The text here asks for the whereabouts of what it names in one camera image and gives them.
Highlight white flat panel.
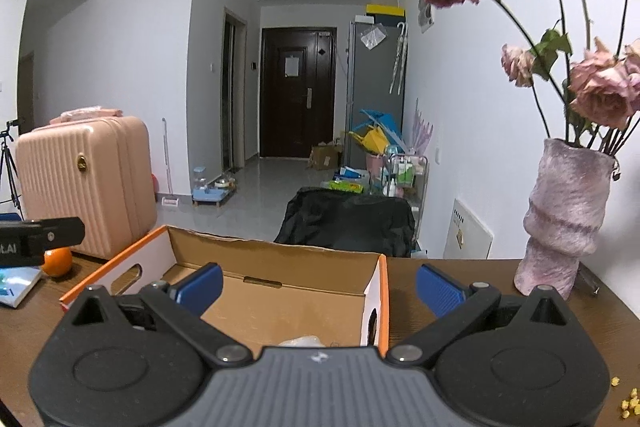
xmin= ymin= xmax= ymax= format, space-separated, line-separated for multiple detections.
xmin=444 ymin=198 xmax=493 ymax=260

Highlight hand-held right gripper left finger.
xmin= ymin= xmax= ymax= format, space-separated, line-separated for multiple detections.
xmin=59 ymin=263 xmax=253 ymax=368

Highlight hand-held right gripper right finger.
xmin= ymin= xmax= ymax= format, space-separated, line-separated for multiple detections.
xmin=384 ymin=263 xmax=581 ymax=367

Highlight green and blue packages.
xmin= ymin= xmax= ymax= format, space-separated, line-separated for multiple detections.
xmin=332 ymin=167 xmax=371 ymax=194

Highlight blue tissue pack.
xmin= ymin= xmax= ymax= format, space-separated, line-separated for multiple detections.
xmin=0 ymin=267 xmax=43 ymax=309

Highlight purple wing decoration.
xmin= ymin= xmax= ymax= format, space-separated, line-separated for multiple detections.
xmin=410 ymin=99 xmax=436 ymax=152

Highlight white mop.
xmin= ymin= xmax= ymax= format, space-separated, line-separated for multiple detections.
xmin=160 ymin=117 xmax=181 ymax=208

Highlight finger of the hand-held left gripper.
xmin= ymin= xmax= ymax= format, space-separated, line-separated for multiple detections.
xmin=27 ymin=217 xmax=85 ymax=256

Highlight dried pink rose bouquet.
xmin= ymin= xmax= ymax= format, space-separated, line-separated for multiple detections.
xmin=419 ymin=0 xmax=640 ymax=158

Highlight pink bucket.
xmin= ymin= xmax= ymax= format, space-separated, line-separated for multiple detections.
xmin=366 ymin=152 xmax=386 ymax=180

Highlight side door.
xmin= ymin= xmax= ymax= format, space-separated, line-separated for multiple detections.
xmin=222 ymin=9 xmax=248 ymax=172

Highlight white plastic-wrapped item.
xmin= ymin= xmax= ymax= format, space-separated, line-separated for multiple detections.
xmin=277 ymin=335 xmax=326 ymax=349

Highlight black covered chair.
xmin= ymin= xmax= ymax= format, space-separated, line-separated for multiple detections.
xmin=274 ymin=187 xmax=416 ymax=258

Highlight orange fruit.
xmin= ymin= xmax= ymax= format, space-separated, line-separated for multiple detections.
xmin=42 ymin=248 xmax=73 ymax=278

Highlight pink folded cloth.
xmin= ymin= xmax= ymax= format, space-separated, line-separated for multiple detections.
xmin=50 ymin=108 xmax=125 ymax=124

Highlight folded white umbrella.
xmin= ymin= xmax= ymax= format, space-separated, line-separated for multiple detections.
xmin=390 ymin=22 xmax=408 ymax=95

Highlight black camera tripod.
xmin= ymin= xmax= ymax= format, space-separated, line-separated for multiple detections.
xmin=0 ymin=119 xmax=25 ymax=218

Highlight pink ribbed suitcase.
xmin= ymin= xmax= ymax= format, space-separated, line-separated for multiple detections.
xmin=14 ymin=116 xmax=158 ymax=260

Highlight dark wooden entrance door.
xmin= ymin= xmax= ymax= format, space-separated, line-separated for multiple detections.
xmin=260 ymin=27 xmax=337 ymax=158

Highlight yellow box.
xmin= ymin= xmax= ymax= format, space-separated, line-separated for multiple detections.
xmin=366 ymin=4 xmax=407 ymax=18

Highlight yellow crumbs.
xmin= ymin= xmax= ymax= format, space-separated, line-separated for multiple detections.
xmin=607 ymin=374 xmax=640 ymax=420

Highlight metal cart with bottles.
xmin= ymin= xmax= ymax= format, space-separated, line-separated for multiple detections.
xmin=382 ymin=152 xmax=430 ymax=208

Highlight brown cardboard carton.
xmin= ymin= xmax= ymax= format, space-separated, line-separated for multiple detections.
xmin=306 ymin=144 xmax=343 ymax=171

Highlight blue pet feeder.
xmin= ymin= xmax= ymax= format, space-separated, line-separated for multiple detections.
xmin=192 ymin=166 xmax=237 ymax=208

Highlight yellow dustpan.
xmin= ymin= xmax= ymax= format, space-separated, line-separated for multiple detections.
xmin=350 ymin=129 xmax=388 ymax=152

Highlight clear plastic bag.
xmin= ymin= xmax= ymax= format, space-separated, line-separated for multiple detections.
xmin=361 ymin=27 xmax=387 ymax=50

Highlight grey refrigerator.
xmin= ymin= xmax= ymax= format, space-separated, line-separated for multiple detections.
xmin=345 ymin=21 xmax=408 ymax=158

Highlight orange cardboard box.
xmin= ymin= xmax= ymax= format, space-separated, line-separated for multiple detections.
xmin=59 ymin=225 xmax=390 ymax=358

